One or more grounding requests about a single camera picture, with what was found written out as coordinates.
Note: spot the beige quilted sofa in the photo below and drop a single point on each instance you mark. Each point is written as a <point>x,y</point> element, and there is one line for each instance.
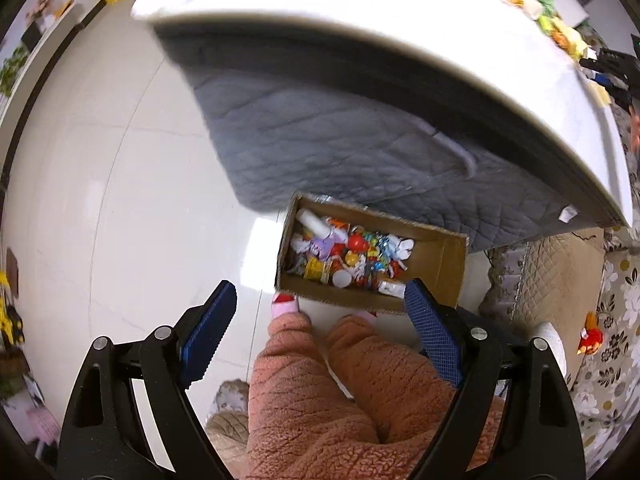
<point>547,288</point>

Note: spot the pink fleece trouser legs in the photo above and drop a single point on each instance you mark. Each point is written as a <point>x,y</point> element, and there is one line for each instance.
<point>364,408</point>

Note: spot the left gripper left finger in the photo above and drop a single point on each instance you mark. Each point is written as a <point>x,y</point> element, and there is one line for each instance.
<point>102,434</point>

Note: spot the grey quilted table skirt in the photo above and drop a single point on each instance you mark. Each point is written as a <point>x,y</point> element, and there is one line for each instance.
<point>289,109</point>

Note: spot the red plastic toy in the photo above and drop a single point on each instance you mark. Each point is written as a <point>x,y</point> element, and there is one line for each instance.
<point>591,337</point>

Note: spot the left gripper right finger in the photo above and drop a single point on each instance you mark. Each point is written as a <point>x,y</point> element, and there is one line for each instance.
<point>538,435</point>

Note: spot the cardboard trash box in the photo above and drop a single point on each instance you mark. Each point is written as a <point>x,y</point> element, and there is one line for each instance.
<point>339,253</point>

